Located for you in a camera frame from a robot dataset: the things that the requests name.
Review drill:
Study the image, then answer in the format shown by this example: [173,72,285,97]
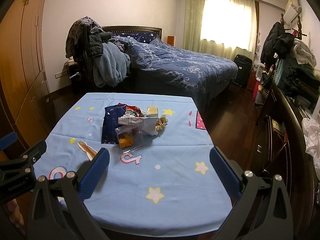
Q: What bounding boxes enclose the dark blue foil wrapper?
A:
[101,103,126,144]

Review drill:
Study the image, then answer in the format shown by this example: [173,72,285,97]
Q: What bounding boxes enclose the orange snack piece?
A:
[118,133,134,148]

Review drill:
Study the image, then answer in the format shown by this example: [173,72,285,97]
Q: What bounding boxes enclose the clear plastic box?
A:
[115,125,143,154]

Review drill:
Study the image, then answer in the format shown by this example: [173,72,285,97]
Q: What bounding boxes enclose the cream paper carton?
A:
[146,106,158,118]

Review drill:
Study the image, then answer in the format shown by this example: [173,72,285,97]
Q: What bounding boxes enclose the tan paper ball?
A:
[155,114,168,131]

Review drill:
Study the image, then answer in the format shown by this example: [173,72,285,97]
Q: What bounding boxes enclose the red wrapper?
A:
[118,103,143,117]

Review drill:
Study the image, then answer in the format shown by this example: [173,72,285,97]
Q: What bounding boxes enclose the person left hand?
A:
[7,199,24,228]

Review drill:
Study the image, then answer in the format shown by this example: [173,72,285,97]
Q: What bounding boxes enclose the wooden wardrobe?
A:
[1,0,52,147]

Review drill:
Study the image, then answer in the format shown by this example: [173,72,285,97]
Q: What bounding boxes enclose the dark wooden dresser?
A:
[250,84,319,236]

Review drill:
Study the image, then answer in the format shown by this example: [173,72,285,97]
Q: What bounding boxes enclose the white plastic bag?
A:
[302,118,320,179]

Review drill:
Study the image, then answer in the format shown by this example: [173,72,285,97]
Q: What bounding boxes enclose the light blue patterned tablecloth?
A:
[34,93,232,237]

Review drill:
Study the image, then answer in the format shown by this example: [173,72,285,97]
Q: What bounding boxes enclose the pile of clothes on chair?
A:
[65,16,131,88]

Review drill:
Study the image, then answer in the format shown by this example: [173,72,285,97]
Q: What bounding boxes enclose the red storage box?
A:
[247,70,260,99]

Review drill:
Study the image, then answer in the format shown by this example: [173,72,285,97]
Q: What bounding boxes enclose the black suitcase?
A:
[234,54,253,88]

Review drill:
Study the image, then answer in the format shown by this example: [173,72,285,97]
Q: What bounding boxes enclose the clothes pile on dresser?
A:
[260,22,319,108]

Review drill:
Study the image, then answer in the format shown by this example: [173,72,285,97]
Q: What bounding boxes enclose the bed with navy duvet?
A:
[103,25,238,111]

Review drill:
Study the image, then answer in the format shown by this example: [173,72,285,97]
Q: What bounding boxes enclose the orange bedside lamp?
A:
[167,35,175,46]

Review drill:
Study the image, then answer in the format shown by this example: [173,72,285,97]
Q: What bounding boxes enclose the green sheer curtain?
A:
[182,0,258,60]

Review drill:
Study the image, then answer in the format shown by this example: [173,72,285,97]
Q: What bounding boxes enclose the white air conditioner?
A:
[283,0,302,25]

